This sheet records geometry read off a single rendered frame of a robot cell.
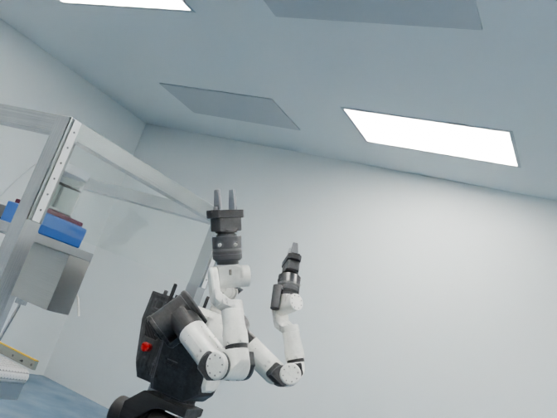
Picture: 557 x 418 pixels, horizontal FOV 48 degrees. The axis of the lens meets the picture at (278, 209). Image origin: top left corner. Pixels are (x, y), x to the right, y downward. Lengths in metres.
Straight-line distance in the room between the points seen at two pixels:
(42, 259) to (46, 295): 0.14
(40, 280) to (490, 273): 3.72
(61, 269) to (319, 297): 3.54
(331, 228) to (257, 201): 0.84
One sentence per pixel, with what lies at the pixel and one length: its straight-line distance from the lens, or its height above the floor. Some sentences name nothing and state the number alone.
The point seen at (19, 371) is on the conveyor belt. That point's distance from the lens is 2.33.
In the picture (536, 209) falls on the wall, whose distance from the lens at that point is 5.32.
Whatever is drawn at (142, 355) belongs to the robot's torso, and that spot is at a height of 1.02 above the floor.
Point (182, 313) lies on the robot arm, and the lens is 1.94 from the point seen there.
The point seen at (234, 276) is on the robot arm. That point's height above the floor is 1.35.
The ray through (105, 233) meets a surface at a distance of 2.25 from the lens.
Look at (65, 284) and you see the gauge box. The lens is 2.29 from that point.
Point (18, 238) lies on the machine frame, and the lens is 2.04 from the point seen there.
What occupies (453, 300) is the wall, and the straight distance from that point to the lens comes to 5.21.
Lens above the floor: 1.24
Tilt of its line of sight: 10 degrees up
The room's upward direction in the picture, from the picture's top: 20 degrees clockwise
